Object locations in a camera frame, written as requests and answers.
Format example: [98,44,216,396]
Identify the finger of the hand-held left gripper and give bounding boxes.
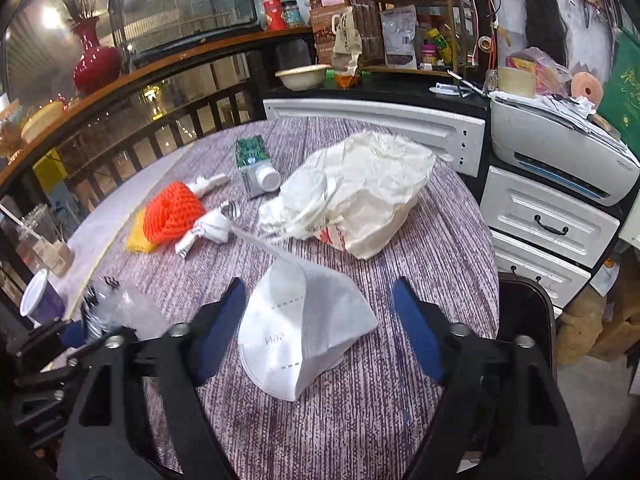
[14,367,76,433]
[17,321,93,361]

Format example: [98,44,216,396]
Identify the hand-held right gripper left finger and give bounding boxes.
[57,277,248,480]

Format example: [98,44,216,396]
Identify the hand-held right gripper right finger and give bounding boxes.
[392,276,586,480]

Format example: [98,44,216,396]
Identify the white face mask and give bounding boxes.
[227,225,379,402]

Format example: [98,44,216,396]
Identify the white paper wrapper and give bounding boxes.
[175,200,242,261]

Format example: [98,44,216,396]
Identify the dark brown trash bin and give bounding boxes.
[497,275,558,376]

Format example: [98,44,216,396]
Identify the yellow foam fruit net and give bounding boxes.
[125,210,157,253]

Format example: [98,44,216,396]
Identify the orange foam fruit net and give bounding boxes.
[143,183,206,246]

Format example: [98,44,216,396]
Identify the purple paper cup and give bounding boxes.
[20,269,66,328]

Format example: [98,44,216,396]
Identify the clear plastic wrapper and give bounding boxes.
[80,277,166,341]

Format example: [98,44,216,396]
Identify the clear plastic cup with straw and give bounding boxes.
[0,204,75,277]

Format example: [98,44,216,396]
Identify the purple striped tablecloth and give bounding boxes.
[50,117,501,480]

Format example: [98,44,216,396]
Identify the narrow white drawer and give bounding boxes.
[492,230,591,308]

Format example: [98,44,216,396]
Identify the twisted white tissue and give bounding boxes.
[189,174,229,196]

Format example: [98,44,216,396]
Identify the white pill bottle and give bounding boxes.
[253,166,282,194]

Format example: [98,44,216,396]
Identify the white paper bag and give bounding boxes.
[258,131,437,261]

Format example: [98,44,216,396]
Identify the green white carton box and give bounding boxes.
[235,136,273,198]

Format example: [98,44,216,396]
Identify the cardboard box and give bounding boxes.
[590,270,640,361]

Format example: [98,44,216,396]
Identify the dark wooden railing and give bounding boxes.
[0,55,266,261]

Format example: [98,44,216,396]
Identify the long white drawer panel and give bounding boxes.
[263,98,487,177]

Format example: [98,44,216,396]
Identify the white printer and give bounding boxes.
[490,91,640,207]

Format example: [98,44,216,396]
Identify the cream bowl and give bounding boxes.
[275,65,331,92]

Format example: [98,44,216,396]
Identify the red vase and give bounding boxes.
[73,16,122,96]

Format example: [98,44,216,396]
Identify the yellow bottle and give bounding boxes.
[427,27,453,66]

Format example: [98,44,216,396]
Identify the plastic bag with packets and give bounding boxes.
[505,47,571,98]

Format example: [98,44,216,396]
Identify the grey foil pouch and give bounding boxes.
[380,6,418,70]

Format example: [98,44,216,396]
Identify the pink roll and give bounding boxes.
[571,71,603,111]

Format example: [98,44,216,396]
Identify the printed brown paper bag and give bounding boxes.
[332,7,363,73]

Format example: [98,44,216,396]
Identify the red tin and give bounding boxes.
[263,0,287,31]

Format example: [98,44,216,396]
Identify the green paper bag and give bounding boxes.
[597,27,640,143]

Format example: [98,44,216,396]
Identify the glass display cabinet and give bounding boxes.
[107,0,258,56]

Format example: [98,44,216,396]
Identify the dried branches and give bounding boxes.
[55,0,103,23]

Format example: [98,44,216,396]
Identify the black hair wig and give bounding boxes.
[525,0,568,66]

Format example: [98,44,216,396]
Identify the large white drawer black handle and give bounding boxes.
[481,166,621,268]

